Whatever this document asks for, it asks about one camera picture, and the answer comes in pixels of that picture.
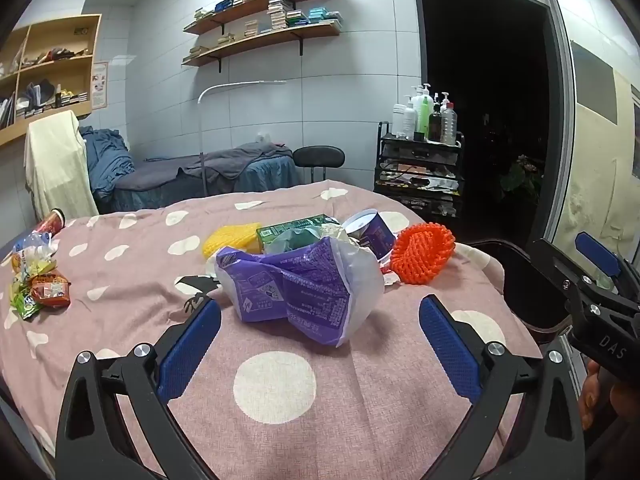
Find grey framed glass partition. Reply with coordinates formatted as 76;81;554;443
530;0;640;281

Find orange snack packet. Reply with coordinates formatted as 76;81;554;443
30;270;71;308

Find green milk carton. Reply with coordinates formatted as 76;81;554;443
256;214;343;253

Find white wrapper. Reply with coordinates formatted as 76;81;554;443
320;222;361;248

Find green snack packet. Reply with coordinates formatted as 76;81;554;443
10;287;41;320

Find purple plastic bag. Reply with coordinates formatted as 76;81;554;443
215;236;386;348

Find red paper cup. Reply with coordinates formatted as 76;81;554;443
35;209;68;236

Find grey blanket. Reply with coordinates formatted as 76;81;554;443
117;142;295;193

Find potted plant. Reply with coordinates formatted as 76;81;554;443
500;155;543;206

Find wooden wall shelf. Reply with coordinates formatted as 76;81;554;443
182;0;338;36
181;22;343;68

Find black stool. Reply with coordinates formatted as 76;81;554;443
292;146;346;186

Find green bottle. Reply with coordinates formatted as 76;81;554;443
419;97;435;142

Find wooden wall cabinet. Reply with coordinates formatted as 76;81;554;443
0;14;102;147

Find pink polka dot blanket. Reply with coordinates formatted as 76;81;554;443
0;180;543;480

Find pile of assorted items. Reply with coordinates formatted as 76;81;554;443
22;46;96;65

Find white floor lamp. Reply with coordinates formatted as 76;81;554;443
197;80;287;198

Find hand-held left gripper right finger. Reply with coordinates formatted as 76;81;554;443
419;294;586;480

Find brown bottle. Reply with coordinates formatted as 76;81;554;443
428;94;444;143

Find blue skirted massage bed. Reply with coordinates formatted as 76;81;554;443
90;142;303;213

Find cream cloth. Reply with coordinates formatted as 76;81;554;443
24;110;100;221

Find wall poster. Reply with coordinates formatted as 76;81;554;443
91;61;109;109

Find black trash bin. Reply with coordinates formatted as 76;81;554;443
467;239;573;333

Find clear bottle red cap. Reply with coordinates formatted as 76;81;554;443
441;101;459;146

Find black metal cart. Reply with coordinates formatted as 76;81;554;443
374;121;465;218

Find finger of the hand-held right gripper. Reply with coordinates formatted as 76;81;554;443
530;237;601;313
574;231;640;306

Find yellow snack packet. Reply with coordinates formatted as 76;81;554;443
12;255;56;286

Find blue blanket pile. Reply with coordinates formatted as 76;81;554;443
77;126;136;198

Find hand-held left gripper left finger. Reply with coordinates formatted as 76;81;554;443
55;297;223;480

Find purple paper tub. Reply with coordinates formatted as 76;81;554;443
342;208;396;263

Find dark folded clothes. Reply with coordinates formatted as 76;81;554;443
22;79;57;107

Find person's right hand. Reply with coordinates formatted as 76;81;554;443
580;360;640;466

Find yellow foam fruit net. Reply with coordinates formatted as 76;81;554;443
202;222;263;260

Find orange foam fruit net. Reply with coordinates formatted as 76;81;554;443
389;222;456;286

